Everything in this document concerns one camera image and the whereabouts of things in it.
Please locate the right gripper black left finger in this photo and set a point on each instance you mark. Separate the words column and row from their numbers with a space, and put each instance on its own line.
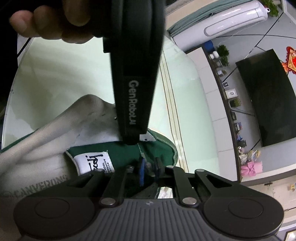
column 72, row 205

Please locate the small green plant black pot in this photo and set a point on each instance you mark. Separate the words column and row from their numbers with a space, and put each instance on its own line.
column 235, row 102

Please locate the red Chinese knot decoration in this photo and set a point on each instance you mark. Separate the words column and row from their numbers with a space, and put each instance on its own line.
column 290, row 63

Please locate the white TV cabinet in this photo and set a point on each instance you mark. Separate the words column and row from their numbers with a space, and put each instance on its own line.
column 219, row 113

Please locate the green canvas sneaker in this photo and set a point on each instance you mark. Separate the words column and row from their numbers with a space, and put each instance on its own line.
column 83, row 137

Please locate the potted plant in white pot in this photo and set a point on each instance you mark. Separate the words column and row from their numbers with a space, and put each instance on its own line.
column 220, row 55

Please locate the white shoelace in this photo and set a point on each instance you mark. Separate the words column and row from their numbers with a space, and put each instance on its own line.
column 142, row 154

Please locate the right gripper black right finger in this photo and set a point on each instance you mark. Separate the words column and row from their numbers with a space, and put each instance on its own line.
column 225, row 205

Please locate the person's left hand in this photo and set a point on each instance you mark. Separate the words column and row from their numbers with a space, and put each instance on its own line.
column 72, row 21

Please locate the teal curtain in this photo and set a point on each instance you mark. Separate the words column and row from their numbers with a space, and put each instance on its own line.
column 202, row 14

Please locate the white framed photo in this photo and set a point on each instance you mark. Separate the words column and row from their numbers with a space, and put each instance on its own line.
column 231, row 93

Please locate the white standing air conditioner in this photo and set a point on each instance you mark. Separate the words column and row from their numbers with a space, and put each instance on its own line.
column 221, row 23

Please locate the black wall television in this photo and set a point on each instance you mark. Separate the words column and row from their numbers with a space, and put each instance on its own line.
column 272, row 96

